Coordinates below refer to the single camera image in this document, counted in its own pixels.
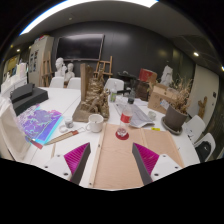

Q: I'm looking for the flat black box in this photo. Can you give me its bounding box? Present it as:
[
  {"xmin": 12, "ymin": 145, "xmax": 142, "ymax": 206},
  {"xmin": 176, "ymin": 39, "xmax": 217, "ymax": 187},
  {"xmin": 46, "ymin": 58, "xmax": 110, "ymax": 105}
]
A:
[
  {"xmin": 9, "ymin": 82, "xmax": 36, "ymax": 104},
  {"xmin": 12, "ymin": 86, "xmax": 50, "ymax": 116}
]

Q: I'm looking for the white plastic chair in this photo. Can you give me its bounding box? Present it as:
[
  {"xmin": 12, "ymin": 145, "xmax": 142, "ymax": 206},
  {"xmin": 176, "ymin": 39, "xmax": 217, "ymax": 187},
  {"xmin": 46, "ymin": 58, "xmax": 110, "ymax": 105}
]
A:
[
  {"xmin": 104, "ymin": 77, "xmax": 126, "ymax": 93},
  {"xmin": 48, "ymin": 76, "xmax": 66, "ymax": 89},
  {"xmin": 182, "ymin": 114, "xmax": 207, "ymax": 141},
  {"xmin": 66, "ymin": 76, "xmax": 83, "ymax": 91},
  {"xmin": 193, "ymin": 132, "xmax": 217, "ymax": 163}
]

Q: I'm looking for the grey printed newspaper sheet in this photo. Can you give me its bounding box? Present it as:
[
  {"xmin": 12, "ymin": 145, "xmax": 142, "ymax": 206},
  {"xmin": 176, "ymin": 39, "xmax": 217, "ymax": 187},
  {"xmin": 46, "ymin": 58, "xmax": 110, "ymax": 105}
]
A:
[{"xmin": 114, "ymin": 101, "xmax": 155, "ymax": 130}]

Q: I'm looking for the white canvas board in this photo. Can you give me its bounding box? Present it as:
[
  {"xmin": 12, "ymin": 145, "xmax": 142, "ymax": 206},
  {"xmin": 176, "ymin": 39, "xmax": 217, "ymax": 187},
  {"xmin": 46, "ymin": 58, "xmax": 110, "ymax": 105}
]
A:
[{"xmin": 0, "ymin": 96, "xmax": 32, "ymax": 163}]

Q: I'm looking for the dry plant in grey pot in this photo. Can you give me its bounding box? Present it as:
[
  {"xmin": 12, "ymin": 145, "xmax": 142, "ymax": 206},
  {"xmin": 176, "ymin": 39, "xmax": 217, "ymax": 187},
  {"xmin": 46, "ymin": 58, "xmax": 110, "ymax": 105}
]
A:
[{"xmin": 161, "ymin": 76, "xmax": 195, "ymax": 136}]

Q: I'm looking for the wooden brush with red band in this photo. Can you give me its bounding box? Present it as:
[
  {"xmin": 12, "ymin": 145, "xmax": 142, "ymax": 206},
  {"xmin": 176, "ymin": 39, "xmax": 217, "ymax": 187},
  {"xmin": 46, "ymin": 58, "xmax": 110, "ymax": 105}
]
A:
[{"xmin": 44, "ymin": 128, "xmax": 81, "ymax": 146}]

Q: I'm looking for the wooden figure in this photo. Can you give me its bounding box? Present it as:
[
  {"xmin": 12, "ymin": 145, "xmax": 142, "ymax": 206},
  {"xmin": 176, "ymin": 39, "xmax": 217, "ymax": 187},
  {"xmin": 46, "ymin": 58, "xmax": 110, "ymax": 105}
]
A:
[{"xmin": 197, "ymin": 96, "xmax": 209, "ymax": 120}]

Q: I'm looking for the brown cardboard box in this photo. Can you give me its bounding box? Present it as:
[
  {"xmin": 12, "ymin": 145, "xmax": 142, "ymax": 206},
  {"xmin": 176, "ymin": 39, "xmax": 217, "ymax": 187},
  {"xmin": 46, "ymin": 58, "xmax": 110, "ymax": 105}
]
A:
[{"xmin": 147, "ymin": 82, "xmax": 180, "ymax": 115}]

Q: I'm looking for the white bottle with green label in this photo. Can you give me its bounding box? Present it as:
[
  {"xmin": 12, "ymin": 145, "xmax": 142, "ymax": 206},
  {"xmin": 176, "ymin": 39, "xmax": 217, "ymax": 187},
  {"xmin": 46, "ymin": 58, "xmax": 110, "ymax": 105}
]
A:
[{"xmin": 109, "ymin": 81, "xmax": 119, "ymax": 104}]

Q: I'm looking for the small glass jar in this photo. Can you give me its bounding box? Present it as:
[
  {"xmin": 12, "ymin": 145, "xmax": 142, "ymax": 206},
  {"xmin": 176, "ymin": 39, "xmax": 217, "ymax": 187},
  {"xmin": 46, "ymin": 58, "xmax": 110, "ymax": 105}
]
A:
[{"xmin": 147, "ymin": 110, "xmax": 158, "ymax": 122}]

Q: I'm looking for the flat round red coaster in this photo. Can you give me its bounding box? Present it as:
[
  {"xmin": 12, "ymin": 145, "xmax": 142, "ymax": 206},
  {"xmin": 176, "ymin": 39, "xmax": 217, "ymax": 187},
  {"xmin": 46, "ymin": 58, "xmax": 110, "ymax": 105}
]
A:
[{"xmin": 114, "ymin": 129, "xmax": 131, "ymax": 141}]

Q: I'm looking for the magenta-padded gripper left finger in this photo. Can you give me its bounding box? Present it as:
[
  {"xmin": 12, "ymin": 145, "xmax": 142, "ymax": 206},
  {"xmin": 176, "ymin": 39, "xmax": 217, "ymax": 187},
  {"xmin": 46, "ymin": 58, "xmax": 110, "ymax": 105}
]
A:
[{"xmin": 42, "ymin": 142, "xmax": 92, "ymax": 186}]

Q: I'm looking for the black wall screen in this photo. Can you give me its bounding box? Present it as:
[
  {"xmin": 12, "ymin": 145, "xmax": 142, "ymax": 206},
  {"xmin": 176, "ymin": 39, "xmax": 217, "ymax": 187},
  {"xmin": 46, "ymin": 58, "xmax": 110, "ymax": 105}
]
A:
[{"xmin": 55, "ymin": 32, "xmax": 106, "ymax": 62}]

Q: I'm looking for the clear spray bottle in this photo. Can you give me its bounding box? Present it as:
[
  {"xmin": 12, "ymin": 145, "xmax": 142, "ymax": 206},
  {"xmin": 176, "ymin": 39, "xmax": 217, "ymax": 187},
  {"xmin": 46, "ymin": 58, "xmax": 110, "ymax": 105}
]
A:
[{"xmin": 127, "ymin": 86, "xmax": 137, "ymax": 105}]

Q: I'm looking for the red box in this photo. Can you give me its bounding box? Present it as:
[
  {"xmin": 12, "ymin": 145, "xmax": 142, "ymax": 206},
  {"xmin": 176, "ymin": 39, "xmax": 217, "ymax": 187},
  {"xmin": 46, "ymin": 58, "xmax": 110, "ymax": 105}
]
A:
[{"xmin": 137, "ymin": 67, "xmax": 158, "ymax": 85}]

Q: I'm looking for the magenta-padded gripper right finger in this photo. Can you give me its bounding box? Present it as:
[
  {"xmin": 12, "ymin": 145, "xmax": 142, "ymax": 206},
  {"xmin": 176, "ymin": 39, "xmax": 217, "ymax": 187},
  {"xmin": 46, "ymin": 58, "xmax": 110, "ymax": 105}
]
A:
[{"xmin": 131, "ymin": 142, "xmax": 183, "ymax": 187}]

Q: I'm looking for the small white jar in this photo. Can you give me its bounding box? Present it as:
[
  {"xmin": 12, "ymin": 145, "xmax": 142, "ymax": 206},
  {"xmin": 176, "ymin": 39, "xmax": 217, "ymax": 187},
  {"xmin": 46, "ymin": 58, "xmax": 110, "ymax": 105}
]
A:
[{"xmin": 63, "ymin": 116, "xmax": 75, "ymax": 130}]

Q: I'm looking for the wooden easel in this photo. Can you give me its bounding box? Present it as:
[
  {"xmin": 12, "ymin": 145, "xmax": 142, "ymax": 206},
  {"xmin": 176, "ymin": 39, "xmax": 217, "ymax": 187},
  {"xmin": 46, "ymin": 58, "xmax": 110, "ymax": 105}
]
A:
[
  {"xmin": 94, "ymin": 55, "xmax": 114, "ymax": 80},
  {"xmin": 40, "ymin": 50, "xmax": 55, "ymax": 88}
]

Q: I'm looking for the white plaster bust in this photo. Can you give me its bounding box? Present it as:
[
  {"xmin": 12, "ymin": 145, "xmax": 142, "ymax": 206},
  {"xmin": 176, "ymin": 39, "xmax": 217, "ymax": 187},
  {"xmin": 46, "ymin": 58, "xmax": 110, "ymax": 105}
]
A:
[
  {"xmin": 64, "ymin": 62, "xmax": 76, "ymax": 83},
  {"xmin": 53, "ymin": 56, "xmax": 69, "ymax": 79}
]

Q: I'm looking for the white plaster statue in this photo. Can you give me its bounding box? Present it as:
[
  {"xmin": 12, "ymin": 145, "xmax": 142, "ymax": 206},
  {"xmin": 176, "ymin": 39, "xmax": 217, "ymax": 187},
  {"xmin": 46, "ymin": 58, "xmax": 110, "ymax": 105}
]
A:
[{"xmin": 160, "ymin": 64, "xmax": 175, "ymax": 88}]

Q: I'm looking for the white cabinet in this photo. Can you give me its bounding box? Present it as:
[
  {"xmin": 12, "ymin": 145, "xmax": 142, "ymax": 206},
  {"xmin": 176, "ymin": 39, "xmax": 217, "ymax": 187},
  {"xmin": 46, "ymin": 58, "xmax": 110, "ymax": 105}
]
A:
[{"xmin": 27, "ymin": 35, "xmax": 55, "ymax": 88}]

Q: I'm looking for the golden sculpture on wooden base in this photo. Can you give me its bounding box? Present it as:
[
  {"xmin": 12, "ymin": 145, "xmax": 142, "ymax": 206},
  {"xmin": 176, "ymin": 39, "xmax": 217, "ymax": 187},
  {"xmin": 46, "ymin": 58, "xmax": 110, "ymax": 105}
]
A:
[{"xmin": 71, "ymin": 62, "xmax": 111, "ymax": 124}]

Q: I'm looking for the white ceramic mug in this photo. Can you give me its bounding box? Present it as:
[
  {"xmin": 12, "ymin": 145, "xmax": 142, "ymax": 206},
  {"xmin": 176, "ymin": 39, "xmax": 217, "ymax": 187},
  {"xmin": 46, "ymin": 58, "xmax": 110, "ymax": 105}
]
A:
[{"xmin": 85, "ymin": 113, "xmax": 105, "ymax": 134}]

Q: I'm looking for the clear red-labelled drink bottle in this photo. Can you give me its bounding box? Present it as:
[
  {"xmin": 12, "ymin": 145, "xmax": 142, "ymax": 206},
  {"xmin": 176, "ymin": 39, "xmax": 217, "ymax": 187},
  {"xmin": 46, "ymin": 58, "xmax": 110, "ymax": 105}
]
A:
[{"xmin": 116, "ymin": 98, "xmax": 135, "ymax": 139}]

